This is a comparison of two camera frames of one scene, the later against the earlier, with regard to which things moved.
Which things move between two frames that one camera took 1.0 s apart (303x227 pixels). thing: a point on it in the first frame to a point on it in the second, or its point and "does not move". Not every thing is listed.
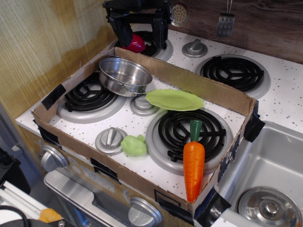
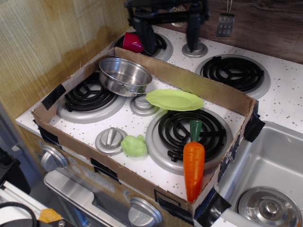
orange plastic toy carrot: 193,154 does not move
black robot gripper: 121,13 to 141,10
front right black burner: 169,131 does not move
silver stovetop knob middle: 140,107 does not move
